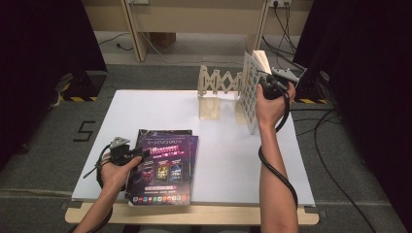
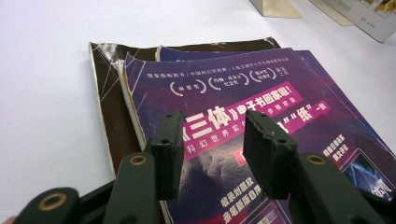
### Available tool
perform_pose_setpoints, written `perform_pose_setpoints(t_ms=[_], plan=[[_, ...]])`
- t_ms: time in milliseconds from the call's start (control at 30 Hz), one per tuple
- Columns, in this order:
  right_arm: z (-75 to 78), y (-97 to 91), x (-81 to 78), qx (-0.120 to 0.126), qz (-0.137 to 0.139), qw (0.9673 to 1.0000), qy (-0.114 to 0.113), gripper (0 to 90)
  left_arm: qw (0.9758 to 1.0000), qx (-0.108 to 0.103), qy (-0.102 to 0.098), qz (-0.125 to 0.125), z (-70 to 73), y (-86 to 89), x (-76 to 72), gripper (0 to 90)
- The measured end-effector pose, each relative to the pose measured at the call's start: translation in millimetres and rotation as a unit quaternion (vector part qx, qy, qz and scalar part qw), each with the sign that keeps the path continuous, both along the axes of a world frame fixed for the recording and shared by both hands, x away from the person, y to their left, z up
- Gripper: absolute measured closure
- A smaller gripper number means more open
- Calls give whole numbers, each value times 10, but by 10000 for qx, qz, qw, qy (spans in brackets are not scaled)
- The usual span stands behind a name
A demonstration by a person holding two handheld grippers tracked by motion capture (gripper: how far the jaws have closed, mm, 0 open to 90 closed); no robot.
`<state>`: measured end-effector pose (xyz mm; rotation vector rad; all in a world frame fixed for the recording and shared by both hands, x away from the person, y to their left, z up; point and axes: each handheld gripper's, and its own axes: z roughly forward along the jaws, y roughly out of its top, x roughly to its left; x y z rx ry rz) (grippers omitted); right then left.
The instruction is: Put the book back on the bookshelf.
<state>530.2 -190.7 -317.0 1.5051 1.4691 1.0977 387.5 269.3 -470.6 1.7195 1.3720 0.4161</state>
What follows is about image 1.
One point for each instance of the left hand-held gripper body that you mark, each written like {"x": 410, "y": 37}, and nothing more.
{"x": 121, "y": 157}

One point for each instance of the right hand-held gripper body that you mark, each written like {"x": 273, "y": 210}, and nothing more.
{"x": 273, "y": 90}

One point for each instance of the purple magazine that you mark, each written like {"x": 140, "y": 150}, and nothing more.
{"x": 162, "y": 171}

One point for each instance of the white magazine with picture grid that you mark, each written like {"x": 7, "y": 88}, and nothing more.
{"x": 249, "y": 97}

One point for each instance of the dark brown magazine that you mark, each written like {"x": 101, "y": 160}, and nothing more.
{"x": 165, "y": 132}

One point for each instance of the beige expandable book rack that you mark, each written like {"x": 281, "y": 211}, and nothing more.
{"x": 213, "y": 97}

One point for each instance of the person's right hand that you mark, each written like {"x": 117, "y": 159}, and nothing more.
{"x": 270, "y": 111}

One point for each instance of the person's left hand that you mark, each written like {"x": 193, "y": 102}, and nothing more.
{"x": 115, "y": 179}

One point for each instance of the black stand base striped tape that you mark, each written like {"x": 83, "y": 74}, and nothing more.
{"x": 311, "y": 92}
{"x": 82, "y": 87}

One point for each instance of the light wooden table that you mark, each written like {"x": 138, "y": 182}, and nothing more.
{"x": 194, "y": 215}

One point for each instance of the white socket with plugs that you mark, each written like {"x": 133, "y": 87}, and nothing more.
{"x": 281, "y": 2}

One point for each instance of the beige desk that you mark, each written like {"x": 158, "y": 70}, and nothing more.
{"x": 194, "y": 19}

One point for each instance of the black curtain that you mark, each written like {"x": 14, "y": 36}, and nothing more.
{"x": 366, "y": 81}
{"x": 39, "y": 64}

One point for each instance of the cardboard box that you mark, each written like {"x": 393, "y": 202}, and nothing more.
{"x": 163, "y": 39}

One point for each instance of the black table corner bracket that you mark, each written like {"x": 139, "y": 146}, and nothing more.
{"x": 315, "y": 212}

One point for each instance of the white wall socket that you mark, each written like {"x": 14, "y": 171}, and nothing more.
{"x": 138, "y": 1}

